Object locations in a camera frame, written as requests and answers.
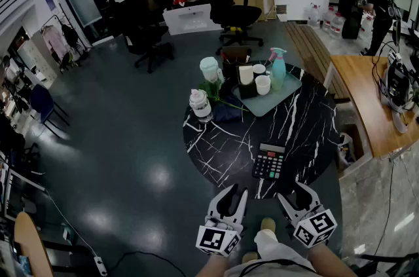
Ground clear water bottle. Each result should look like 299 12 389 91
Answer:
322 5 337 33
307 3 321 29
329 12 346 39

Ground dark blue cloth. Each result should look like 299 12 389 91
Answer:
212 101 245 124

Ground glass jar with white lid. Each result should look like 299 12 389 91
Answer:
189 88 215 124

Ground black calculator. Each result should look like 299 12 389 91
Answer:
251 142 287 181

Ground white cup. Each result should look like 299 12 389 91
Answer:
255 75 272 96
252 64 267 80

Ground blue chair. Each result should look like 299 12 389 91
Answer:
29 83 71 139

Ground person's tan shoe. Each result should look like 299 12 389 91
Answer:
260 217 278 232
241 251 259 264

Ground black clothes rack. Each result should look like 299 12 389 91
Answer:
40 12 92 67

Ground teal spray bottle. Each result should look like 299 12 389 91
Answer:
270 46 288 92

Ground person's white trousers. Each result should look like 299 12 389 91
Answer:
225 229 318 277

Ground green plant sprig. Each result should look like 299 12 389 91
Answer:
198 80 250 113

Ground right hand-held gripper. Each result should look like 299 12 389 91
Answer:
277 181 338 249

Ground black box with cups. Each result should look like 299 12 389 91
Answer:
221 45 253 79

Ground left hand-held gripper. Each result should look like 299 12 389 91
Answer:
195 183 249 257

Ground grey device on stand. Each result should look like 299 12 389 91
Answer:
378 50 419 134

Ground grey-green tray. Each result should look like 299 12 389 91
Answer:
230 70 302 118

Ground person's right forearm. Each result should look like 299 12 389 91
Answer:
306 242 358 277

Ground round wooden table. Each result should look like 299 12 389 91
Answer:
14 211 54 277

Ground person's left forearm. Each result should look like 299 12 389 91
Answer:
195 254 230 277

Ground wooden slat bench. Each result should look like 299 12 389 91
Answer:
282 20 352 103

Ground black office chair with armrests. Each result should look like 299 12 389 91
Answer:
195 0 265 48

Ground white power strip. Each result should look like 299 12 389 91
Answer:
93 255 109 277

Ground black floor cable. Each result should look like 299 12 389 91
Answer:
107 250 178 277

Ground white sink basin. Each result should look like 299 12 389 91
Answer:
162 3 223 37

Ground mint lidded tumbler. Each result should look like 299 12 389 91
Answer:
199 56 224 84

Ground black cabinet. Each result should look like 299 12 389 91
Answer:
337 0 367 41

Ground wooden desk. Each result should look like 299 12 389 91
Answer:
323 54 419 159

